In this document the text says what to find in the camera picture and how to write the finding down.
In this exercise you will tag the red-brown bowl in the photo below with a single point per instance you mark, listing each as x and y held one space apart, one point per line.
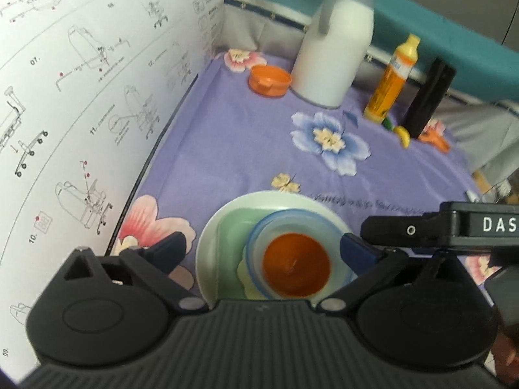
296 265

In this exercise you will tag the blue transparent bowl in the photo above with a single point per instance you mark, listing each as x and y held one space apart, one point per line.
252 235

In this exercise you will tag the black thermos flask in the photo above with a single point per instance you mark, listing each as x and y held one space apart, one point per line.
429 97

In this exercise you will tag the small green toy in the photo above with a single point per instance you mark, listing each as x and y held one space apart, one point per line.
388 123

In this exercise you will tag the orange juice bottle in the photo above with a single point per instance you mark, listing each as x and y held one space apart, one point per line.
389 85

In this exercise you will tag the wooden board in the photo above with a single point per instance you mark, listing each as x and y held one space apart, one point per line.
480 180

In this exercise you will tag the white printed instruction sheet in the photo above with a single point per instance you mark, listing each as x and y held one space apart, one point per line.
81 109

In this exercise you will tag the purple floral blanket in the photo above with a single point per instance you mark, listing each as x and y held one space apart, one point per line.
243 150

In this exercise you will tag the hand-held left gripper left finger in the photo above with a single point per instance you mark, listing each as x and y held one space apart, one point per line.
170 247

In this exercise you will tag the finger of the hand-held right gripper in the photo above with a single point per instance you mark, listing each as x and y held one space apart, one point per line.
397 230

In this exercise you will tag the yellow toy banana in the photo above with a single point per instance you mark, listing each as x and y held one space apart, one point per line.
402 135

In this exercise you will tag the grey quilt with star trim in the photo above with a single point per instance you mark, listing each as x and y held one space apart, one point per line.
259 28

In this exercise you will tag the yellow flower-shaped plate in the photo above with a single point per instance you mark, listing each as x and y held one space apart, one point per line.
245 276

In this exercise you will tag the orange plastic cup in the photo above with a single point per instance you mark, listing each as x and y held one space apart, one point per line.
269 81

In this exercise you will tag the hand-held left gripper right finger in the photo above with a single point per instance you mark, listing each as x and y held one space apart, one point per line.
357 252

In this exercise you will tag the white oval plate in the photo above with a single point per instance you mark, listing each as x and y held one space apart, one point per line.
206 251

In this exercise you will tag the large white jug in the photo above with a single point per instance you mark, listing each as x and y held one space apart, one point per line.
332 48

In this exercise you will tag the person's right hand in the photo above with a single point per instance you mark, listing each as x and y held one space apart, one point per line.
509 352

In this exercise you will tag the green square plate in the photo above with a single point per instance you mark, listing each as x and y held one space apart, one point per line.
231 243

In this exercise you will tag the orange toy pan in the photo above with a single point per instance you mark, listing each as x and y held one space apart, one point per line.
436 140

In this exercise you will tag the teal cloth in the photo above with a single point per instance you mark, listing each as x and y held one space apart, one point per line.
425 16

